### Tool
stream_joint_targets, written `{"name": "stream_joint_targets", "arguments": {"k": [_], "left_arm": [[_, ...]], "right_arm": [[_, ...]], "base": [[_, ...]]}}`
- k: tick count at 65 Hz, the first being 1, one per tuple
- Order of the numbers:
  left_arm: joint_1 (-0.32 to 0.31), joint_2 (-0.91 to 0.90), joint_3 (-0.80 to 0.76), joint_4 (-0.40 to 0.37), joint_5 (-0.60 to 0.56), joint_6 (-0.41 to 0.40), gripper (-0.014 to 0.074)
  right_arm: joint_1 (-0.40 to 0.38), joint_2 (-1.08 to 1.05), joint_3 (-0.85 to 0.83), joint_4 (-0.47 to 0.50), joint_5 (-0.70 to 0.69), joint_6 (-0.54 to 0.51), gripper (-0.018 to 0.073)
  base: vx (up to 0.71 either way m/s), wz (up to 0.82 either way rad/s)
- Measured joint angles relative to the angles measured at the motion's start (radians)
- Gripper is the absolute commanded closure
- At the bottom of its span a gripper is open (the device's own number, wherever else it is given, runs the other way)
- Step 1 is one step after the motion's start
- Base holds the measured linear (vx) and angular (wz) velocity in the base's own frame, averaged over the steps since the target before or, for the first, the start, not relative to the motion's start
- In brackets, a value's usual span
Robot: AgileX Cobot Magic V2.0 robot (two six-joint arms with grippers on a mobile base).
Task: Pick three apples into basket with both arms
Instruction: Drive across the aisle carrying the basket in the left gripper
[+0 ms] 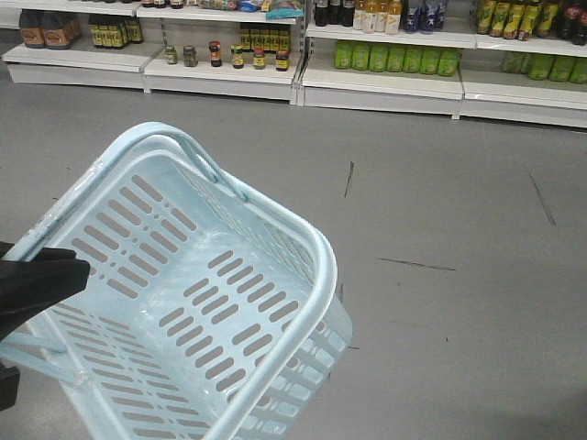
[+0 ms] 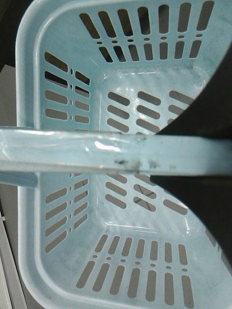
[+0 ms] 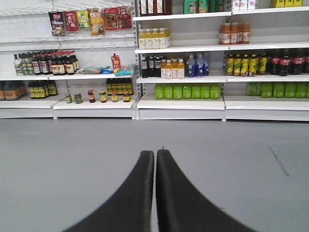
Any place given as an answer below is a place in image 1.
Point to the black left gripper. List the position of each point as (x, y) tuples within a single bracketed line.
[(30, 287)]

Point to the light blue plastic basket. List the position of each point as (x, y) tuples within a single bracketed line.
[(210, 311)]

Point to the white store shelf unit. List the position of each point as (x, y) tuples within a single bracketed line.
[(172, 57)]

